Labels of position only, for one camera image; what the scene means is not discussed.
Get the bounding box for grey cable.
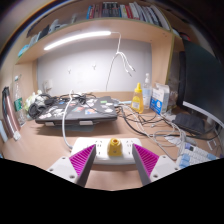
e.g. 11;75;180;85
118;103;188;158

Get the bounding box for yellow squeeze bottle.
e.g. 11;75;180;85
130;82;145;114

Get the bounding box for black pouch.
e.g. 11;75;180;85
173;112;206;135

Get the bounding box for clear pump bottle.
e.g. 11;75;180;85
142;73;153;108

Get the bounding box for black laptop with stickers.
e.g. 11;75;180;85
34;95;119;127

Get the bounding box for white hanging cable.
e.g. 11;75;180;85
105;31;136;93

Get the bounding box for clear green-labelled water bottle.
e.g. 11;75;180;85
13;75;28;126

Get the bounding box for black headphones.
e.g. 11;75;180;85
28;93;61;119

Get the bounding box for white power strip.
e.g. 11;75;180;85
69;137;144;167

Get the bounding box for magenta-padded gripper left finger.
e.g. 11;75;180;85
46;143;97;188

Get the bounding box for black cable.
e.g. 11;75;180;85
116;105;214;142

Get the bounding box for white light bar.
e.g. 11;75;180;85
43;30;113;52

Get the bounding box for wooden shelf unit with books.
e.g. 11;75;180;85
16;0;184;65

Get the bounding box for dark red flask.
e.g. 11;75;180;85
1;86;22;141

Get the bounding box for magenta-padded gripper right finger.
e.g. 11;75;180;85
132;143;181;186

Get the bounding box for yellow charger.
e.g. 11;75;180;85
107;137;122;158

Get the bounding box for white power strip cable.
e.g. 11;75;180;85
61;89;75;150

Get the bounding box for black monitor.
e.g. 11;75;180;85
176;39;224;128

